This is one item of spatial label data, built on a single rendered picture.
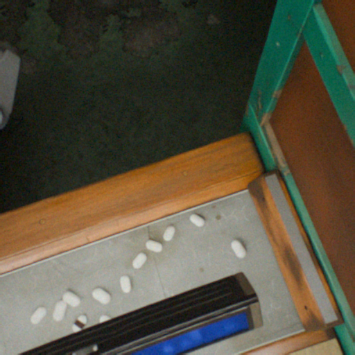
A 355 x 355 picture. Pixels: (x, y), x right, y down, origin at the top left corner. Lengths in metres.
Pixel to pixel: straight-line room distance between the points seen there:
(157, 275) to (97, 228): 0.16
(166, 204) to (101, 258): 0.18
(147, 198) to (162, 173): 0.06
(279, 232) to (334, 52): 0.45
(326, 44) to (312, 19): 0.04
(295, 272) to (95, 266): 0.40
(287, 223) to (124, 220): 0.34
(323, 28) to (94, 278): 0.69
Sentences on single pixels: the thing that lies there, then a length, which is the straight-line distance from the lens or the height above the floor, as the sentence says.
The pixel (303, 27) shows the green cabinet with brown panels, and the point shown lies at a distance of 0.74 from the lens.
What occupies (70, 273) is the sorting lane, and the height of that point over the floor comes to 0.74.
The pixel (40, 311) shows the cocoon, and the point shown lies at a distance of 1.13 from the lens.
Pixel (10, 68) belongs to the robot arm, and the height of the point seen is 1.12.
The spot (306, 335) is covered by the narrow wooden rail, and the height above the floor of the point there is 0.77.
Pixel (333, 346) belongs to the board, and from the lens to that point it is 1.11.
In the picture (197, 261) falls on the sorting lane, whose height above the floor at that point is 0.74.
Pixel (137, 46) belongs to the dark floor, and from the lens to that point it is 2.11.
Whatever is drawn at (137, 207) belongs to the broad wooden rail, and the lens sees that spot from 1.11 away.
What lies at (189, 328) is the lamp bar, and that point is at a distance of 0.74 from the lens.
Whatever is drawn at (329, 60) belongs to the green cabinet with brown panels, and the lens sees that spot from 0.69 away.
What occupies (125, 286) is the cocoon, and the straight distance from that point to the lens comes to 1.10.
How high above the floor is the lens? 1.85
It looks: 75 degrees down
